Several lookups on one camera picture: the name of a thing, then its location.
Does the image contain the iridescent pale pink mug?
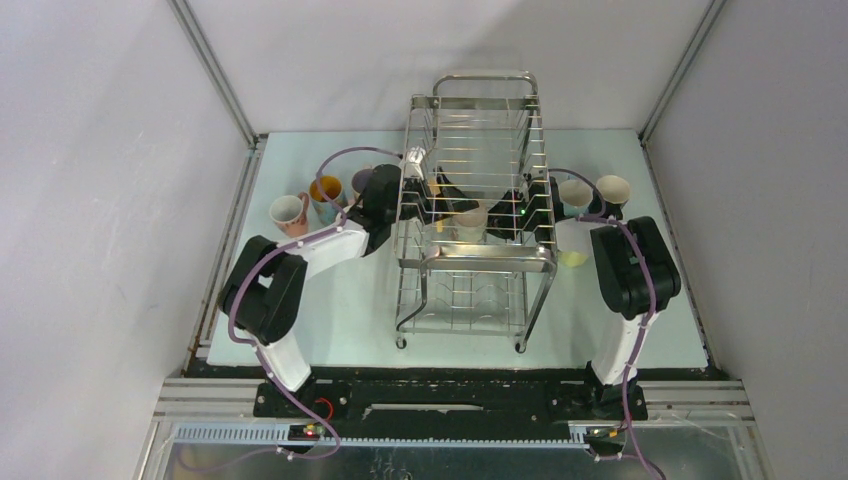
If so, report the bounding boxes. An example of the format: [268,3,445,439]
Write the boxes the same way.
[351,167,374,200]

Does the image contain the aluminium frame post left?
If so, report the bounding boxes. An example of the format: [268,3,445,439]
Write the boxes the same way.
[167,0,259,149]

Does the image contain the aluminium frame post right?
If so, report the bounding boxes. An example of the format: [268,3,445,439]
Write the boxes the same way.
[638,0,729,148]

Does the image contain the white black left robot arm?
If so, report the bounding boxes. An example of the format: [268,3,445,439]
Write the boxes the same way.
[217,164,480,417]

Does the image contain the light blue faceted mug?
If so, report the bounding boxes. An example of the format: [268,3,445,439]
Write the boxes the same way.
[558,178,594,218]

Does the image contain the cream seahorse pattern mug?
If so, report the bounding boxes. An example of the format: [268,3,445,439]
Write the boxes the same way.
[452,206,488,244]

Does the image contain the aluminium frame post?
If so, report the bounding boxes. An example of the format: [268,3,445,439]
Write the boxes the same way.
[167,0,259,149]
[638,0,729,148]

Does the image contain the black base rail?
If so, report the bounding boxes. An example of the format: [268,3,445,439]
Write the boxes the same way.
[253,367,648,442]

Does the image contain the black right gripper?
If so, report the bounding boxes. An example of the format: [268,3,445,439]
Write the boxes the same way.
[472,189,540,241]

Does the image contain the blue butterfly mug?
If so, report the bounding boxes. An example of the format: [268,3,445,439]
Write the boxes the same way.
[308,175,348,226]

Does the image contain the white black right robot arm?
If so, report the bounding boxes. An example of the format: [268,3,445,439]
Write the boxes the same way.
[487,172,682,418]

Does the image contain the black mug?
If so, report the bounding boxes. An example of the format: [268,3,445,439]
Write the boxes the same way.
[593,175,632,220]

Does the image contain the metal wire dish rack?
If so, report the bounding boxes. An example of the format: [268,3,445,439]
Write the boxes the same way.
[393,70,557,352]

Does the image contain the salmon dotted mug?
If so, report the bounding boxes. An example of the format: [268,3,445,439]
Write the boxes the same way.
[269,192,310,238]

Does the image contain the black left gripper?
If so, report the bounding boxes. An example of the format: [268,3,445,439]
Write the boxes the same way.
[386,168,478,227]

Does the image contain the pale yellow faceted mug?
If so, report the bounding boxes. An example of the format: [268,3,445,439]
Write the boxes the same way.
[558,248,592,268]

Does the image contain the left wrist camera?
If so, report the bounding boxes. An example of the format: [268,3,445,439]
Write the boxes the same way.
[401,146,427,180]

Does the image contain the orange yellow mug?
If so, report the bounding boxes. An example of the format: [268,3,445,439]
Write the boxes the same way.
[427,177,441,199]

